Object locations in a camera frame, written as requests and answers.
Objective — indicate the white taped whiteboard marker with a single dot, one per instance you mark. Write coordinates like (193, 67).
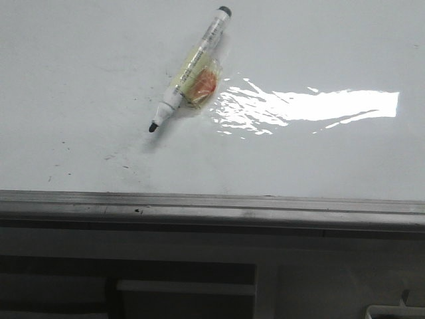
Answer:
(197, 79)

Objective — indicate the white plastic marker tray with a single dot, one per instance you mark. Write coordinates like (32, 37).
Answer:
(402, 310)

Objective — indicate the white whiteboard with metal frame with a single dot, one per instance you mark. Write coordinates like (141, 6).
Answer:
(317, 120)

